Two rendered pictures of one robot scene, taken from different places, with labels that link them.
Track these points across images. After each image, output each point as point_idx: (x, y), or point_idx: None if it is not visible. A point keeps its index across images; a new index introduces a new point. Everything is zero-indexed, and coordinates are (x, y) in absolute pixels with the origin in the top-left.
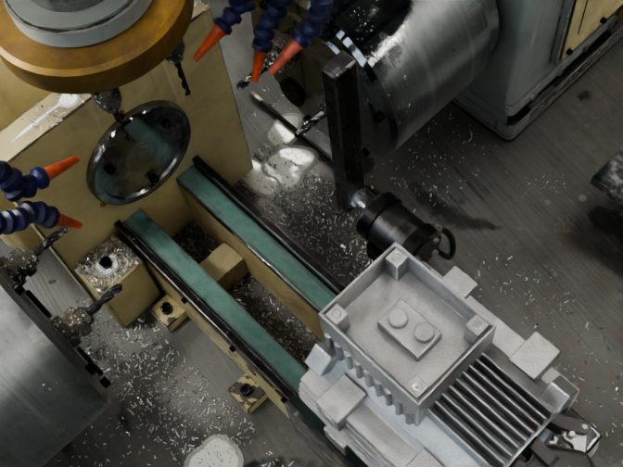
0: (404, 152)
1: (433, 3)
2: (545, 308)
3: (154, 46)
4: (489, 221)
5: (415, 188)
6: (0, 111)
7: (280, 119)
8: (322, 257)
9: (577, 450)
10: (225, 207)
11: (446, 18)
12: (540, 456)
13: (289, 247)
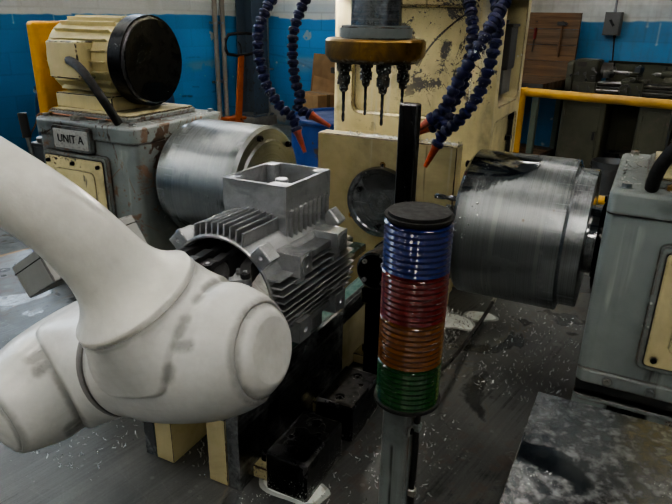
0: (510, 364)
1: (534, 184)
2: (425, 456)
3: (355, 43)
4: (484, 414)
5: (482, 372)
6: None
7: (485, 310)
8: None
9: (226, 274)
10: None
11: (533, 197)
12: (216, 256)
13: None
